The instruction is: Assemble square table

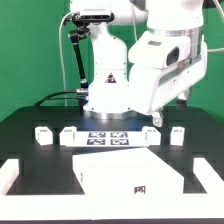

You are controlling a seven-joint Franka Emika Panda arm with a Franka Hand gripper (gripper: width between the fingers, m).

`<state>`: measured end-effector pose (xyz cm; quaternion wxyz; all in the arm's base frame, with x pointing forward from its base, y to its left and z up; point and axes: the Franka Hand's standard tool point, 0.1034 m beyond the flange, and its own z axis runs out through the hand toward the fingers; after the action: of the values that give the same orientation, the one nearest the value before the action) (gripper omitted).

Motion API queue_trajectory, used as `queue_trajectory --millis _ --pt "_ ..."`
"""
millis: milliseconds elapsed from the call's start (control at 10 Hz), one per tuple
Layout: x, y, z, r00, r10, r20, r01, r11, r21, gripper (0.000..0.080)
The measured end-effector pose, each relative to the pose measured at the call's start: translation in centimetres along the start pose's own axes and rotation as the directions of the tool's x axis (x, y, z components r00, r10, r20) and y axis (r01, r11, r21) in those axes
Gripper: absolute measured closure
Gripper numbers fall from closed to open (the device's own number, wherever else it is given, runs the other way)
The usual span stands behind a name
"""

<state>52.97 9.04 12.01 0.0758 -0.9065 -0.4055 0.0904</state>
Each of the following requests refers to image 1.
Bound white square tabletop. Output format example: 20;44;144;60
72;148;184;196

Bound white marker base plate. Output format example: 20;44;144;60
64;131;148;147

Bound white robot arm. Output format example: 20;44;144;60
70;0;224;127

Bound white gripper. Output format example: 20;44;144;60
128;31;207;127

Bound white cable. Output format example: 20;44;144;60
58;11;75;107

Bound white U-shaped obstacle fence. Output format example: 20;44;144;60
0;158;224;221

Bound black cables at base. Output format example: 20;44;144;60
33;87;89;108

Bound camera on black mount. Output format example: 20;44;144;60
68;11;114;88

